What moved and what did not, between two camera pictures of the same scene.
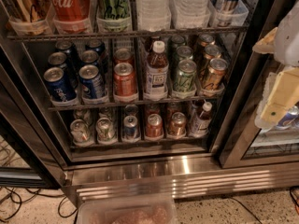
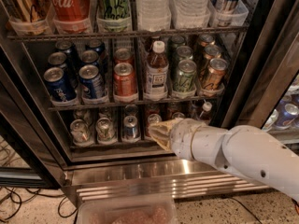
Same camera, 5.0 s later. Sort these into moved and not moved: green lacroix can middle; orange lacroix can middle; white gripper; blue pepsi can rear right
Moved: white gripper
Not moved: orange lacroix can middle; green lacroix can middle; blue pepsi can rear right
